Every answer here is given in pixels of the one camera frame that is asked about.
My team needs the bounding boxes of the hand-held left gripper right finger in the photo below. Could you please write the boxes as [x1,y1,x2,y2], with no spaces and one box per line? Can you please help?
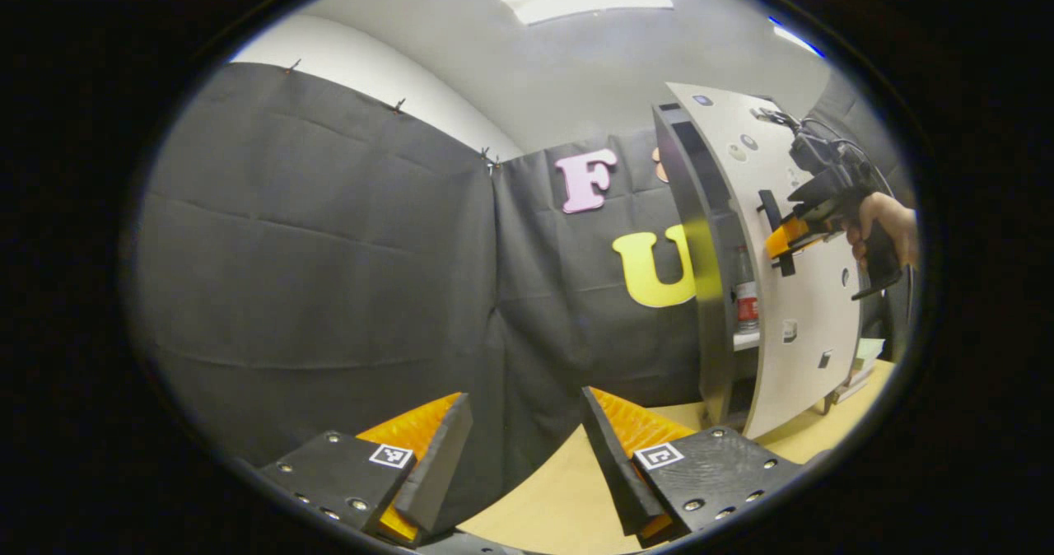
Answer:
[579,386,804,549]

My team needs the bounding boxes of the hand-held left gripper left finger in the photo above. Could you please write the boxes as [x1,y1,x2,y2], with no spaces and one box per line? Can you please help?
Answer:
[255,392,474,549]

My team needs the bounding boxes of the black door handle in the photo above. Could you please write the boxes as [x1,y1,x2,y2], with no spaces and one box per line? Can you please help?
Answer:
[758,189,798,278]

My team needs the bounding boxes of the clear plastic bottle red label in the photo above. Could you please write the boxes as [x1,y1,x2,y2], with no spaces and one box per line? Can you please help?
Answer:
[733,245,760,335]

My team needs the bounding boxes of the light grey cabinet door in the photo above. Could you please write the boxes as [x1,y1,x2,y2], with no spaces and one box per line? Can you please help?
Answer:
[665,82,864,441]

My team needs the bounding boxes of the dark grey cabinet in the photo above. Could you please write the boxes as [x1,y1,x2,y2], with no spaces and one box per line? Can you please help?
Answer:
[652,100,834,432]

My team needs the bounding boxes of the narrow ceiling light panel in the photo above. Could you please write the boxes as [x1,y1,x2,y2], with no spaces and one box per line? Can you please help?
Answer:
[770,18,826,59]

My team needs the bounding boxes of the black backdrop cloth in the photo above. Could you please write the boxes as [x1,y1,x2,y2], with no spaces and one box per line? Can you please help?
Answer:
[132,61,916,533]

